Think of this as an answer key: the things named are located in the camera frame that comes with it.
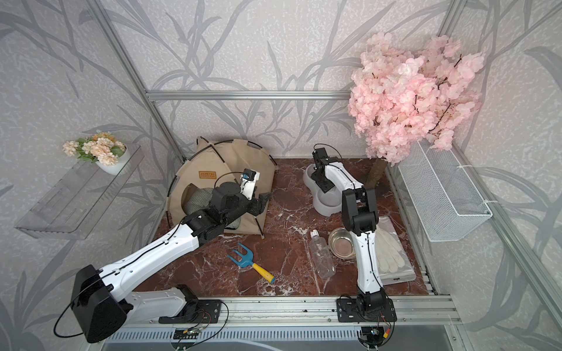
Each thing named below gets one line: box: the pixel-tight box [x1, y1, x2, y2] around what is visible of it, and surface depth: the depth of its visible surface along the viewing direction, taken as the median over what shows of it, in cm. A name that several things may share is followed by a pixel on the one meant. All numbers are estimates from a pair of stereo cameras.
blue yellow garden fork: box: [226, 242, 276, 284], surface depth 86 cm
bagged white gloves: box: [374, 215, 417, 286], surface depth 86 cm
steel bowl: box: [327, 227, 356, 261], surface depth 90 cm
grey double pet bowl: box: [302, 163, 343, 218], surface depth 101 cm
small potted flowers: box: [62, 131, 130, 176], surface depth 64 cm
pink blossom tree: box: [347, 32, 486, 187], surface depth 68 cm
